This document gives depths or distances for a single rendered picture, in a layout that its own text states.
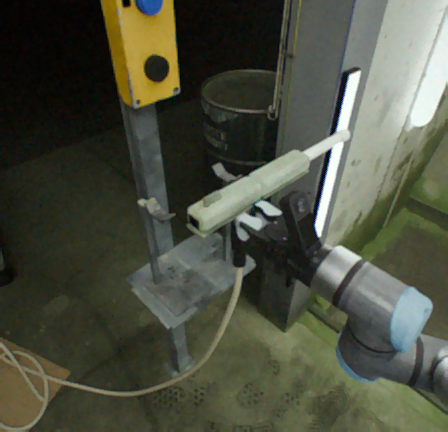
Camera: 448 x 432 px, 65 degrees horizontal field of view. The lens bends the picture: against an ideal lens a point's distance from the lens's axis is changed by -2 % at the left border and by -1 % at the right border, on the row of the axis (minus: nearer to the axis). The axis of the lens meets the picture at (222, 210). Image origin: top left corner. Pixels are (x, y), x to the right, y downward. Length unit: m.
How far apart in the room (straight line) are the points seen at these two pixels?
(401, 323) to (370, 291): 0.06
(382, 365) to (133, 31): 0.71
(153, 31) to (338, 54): 0.49
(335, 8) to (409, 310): 0.73
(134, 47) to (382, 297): 0.59
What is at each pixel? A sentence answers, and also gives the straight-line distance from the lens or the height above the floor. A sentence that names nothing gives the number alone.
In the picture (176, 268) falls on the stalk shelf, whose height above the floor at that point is 0.79.
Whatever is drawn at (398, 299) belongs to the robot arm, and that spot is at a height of 1.17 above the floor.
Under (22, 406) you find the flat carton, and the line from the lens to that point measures 1.89.
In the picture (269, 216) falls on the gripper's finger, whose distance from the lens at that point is 0.67.
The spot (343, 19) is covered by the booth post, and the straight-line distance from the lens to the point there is 1.01.
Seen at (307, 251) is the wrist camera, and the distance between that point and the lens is 0.61.
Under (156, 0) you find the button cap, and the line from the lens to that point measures 0.72.
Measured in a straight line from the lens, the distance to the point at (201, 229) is 0.60.
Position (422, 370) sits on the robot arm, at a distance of 0.69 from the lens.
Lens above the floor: 1.59
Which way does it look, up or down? 40 degrees down
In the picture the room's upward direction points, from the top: straight up
